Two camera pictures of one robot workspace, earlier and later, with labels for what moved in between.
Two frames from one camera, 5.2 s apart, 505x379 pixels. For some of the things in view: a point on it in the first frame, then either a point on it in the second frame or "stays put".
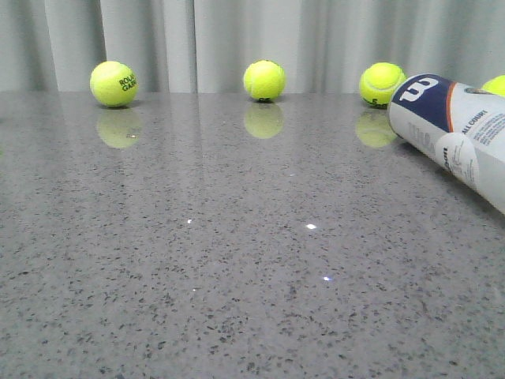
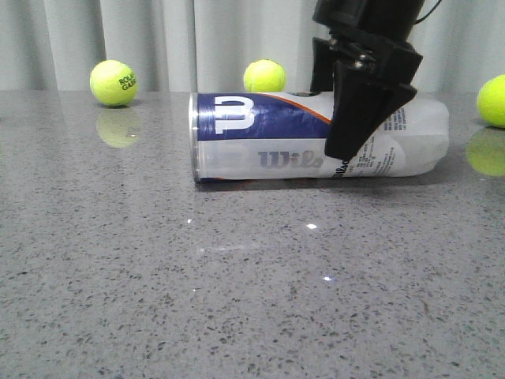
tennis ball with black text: (113, 84) stays put
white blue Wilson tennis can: (458, 126) -> (282, 136)
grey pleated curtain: (207, 46) stays put
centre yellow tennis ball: (264, 80) stays put
